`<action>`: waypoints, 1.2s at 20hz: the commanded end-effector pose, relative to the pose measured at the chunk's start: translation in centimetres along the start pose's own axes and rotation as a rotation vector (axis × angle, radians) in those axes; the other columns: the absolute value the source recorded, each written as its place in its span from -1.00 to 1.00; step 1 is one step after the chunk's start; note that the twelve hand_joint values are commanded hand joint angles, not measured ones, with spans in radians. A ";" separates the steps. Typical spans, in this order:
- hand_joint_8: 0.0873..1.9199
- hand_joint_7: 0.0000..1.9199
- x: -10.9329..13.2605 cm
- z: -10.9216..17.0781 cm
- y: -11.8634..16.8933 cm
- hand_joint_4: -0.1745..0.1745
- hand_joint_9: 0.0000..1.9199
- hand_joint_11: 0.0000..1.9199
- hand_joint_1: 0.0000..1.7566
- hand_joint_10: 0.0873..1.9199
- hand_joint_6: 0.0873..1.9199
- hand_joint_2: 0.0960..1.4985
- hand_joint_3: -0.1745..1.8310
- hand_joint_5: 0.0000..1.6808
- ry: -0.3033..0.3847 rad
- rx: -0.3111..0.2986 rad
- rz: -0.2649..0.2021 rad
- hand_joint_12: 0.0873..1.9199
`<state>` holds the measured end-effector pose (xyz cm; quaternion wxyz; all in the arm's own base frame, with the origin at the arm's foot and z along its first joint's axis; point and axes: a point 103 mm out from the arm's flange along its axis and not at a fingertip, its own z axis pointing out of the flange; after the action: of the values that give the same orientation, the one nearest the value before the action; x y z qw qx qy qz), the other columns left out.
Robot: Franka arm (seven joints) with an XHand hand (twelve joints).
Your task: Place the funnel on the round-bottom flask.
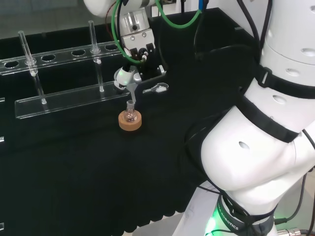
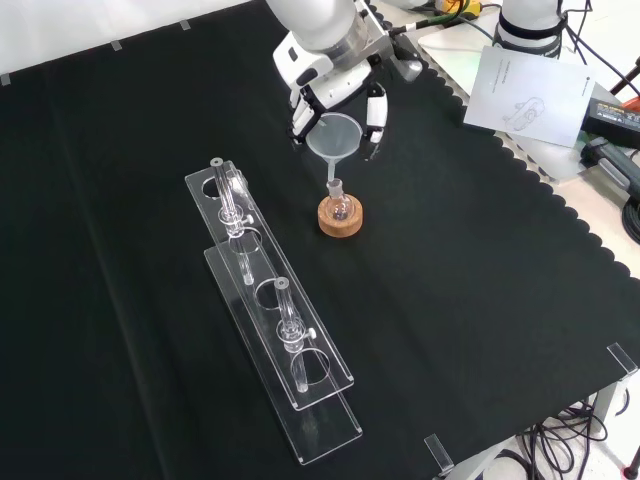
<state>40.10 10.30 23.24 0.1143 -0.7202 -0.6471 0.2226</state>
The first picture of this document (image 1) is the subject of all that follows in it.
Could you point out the black pole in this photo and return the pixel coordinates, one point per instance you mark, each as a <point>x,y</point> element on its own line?
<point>182,6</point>

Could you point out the clear plastic funnel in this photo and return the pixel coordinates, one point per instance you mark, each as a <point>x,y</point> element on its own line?
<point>132,94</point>

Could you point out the glass weighing funnel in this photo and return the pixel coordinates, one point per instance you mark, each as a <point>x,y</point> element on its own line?
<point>160,89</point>

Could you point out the black cloth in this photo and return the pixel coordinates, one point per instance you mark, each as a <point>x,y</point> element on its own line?
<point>73,172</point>

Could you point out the clear acrylic funnel stand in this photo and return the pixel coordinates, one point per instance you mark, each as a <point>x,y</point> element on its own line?
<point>73,98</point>

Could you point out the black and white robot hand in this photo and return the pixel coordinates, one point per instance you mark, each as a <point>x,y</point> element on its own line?
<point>137,39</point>

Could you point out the small glass round-bottom flask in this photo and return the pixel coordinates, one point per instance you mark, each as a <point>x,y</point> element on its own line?
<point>129,115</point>

